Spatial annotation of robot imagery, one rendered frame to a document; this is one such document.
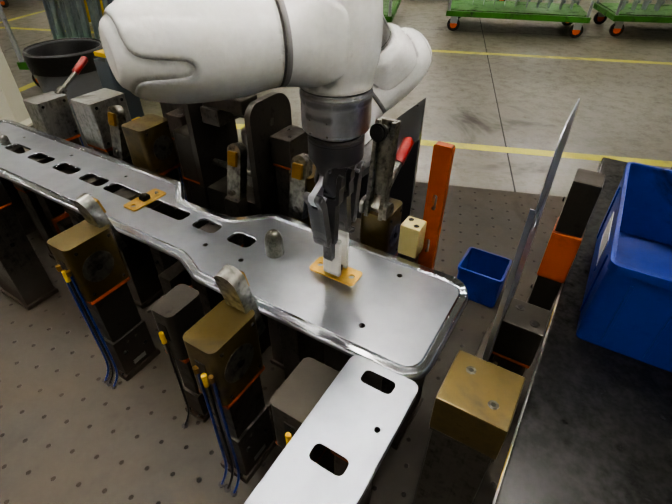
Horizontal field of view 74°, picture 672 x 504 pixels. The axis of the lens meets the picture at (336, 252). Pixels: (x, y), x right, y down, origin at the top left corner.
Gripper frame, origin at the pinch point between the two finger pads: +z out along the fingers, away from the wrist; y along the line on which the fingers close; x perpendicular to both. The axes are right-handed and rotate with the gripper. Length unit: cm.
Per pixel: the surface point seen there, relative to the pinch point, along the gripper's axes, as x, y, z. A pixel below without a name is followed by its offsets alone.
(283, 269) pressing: -8.6, 3.0, 5.4
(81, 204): -39.6, 15.8, -4.3
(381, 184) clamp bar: 0.4, -14.5, -5.2
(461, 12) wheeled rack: -185, -645, 83
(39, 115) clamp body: -103, -12, 3
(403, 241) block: 7.1, -10.6, 2.0
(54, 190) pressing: -67, 8, 6
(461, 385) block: 25.3, 14.2, -0.8
